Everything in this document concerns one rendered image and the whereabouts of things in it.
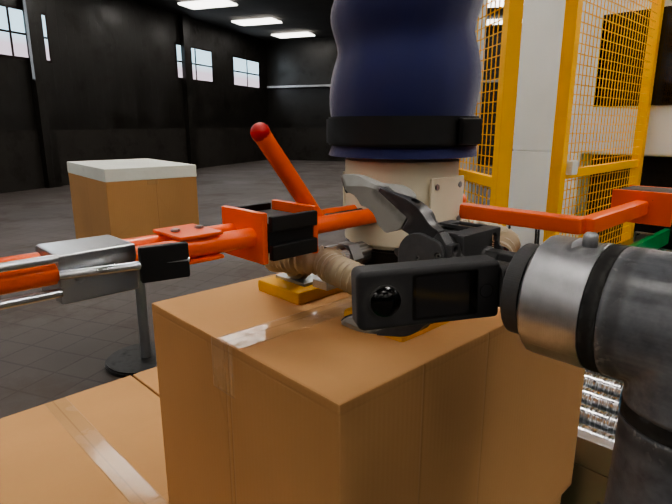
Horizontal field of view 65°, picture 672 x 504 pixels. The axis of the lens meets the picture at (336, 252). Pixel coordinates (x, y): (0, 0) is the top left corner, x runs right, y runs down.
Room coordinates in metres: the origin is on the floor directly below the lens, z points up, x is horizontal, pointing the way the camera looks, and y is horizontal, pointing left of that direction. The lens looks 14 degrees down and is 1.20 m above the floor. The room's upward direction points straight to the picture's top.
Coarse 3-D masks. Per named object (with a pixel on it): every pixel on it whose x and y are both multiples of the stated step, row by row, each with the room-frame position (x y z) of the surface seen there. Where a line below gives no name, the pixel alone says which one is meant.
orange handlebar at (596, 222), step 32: (192, 224) 0.58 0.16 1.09; (224, 224) 0.60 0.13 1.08; (320, 224) 0.64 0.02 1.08; (352, 224) 0.69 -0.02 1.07; (512, 224) 0.70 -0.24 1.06; (544, 224) 0.67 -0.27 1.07; (576, 224) 0.64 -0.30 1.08; (608, 224) 0.67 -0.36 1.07; (32, 256) 0.46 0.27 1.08; (192, 256) 0.52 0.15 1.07; (0, 288) 0.40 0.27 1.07; (32, 288) 0.42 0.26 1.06
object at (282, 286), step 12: (276, 276) 0.79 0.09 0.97; (288, 276) 0.78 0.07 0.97; (312, 276) 0.78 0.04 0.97; (264, 288) 0.77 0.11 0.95; (276, 288) 0.75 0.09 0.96; (288, 288) 0.74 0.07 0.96; (300, 288) 0.74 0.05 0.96; (312, 288) 0.74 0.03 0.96; (336, 288) 0.77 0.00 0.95; (288, 300) 0.73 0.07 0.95; (300, 300) 0.72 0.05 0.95; (312, 300) 0.74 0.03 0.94
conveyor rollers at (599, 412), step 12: (588, 372) 1.30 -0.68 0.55; (588, 384) 1.27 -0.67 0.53; (600, 384) 1.25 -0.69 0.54; (612, 384) 1.24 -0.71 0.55; (588, 396) 1.19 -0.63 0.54; (600, 396) 1.17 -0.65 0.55; (612, 396) 1.17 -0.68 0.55; (588, 408) 1.11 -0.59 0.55; (600, 408) 1.16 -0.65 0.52; (612, 408) 1.14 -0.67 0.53; (588, 420) 1.09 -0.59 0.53; (600, 420) 1.08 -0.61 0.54; (612, 420) 1.07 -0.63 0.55; (600, 432) 1.01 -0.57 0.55; (612, 432) 1.06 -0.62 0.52
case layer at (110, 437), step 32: (128, 384) 1.24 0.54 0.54; (32, 416) 1.09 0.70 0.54; (64, 416) 1.09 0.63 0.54; (96, 416) 1.09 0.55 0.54; (128, 416) 1.09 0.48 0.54; (160, 416) 1.09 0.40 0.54; (0, 448) 0.96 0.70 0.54; (32, 448) 0.96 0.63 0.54; (64, 448) 0.96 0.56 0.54; (96, 448) 0.96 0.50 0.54; (128, 448) 0.96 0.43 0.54; (160, 448) 0.96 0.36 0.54; (0, 480) 0.86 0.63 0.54; (32, 480) 0.86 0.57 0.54; (64, 480) 0.86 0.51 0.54; (96, 480) 0.86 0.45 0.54; (128, 480) 0.86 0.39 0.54; (160, 480) 0.86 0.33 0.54
